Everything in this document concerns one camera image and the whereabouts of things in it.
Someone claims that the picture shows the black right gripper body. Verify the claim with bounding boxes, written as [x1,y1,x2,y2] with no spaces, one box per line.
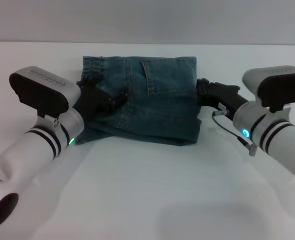
[198,81,249,114]

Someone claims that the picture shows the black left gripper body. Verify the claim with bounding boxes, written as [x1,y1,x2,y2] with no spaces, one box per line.
[72,81,119,124]

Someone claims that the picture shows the blue denim shorts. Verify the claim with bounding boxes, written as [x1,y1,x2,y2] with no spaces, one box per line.
[76,55,204,146]

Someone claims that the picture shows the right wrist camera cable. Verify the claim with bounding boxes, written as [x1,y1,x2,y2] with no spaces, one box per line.
[211,109,259,158]

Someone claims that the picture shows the left wrist camera housing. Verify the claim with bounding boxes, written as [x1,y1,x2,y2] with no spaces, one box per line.
[8,65,83,119]

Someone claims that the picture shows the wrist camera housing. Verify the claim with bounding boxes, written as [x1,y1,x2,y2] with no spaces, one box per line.
[8,65,83,119]
[241,65,295,115]

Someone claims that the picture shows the right wrist camera housing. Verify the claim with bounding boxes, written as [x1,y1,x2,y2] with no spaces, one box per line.
[241,65,295,115]

